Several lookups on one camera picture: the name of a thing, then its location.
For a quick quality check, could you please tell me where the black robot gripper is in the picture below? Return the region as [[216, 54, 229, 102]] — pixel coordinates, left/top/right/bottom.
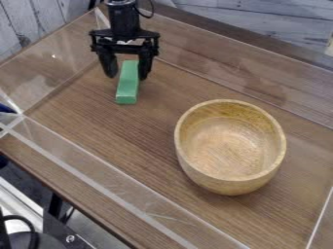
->
[[88, 0, 160, 81]]

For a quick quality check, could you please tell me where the green rectangular block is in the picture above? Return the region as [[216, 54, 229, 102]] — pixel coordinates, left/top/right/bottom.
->
[[116, 60, 138, 104]]

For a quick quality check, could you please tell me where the brown wooden bowl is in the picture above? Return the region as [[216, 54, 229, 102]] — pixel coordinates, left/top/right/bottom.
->
[[173, 99, 287, 196]]

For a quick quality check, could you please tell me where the blue object at edge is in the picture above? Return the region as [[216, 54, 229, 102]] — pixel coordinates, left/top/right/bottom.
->
[[0, 103, 15, 114]]

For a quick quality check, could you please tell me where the black table leg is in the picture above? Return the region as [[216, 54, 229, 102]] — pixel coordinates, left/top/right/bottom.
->
[[48, 194, 62, 219]]

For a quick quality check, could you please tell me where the clear acrylic tray enclosure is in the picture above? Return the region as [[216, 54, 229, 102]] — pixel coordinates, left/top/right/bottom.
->
[[0, 7, 333, 249]]

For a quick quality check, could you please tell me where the grey metal base plate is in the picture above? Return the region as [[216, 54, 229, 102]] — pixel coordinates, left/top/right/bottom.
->
[[42, 212, 94, 249]]

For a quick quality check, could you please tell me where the black cable loop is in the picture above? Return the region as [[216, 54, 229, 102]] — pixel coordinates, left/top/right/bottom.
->
[[0, 214, 40, 249]]

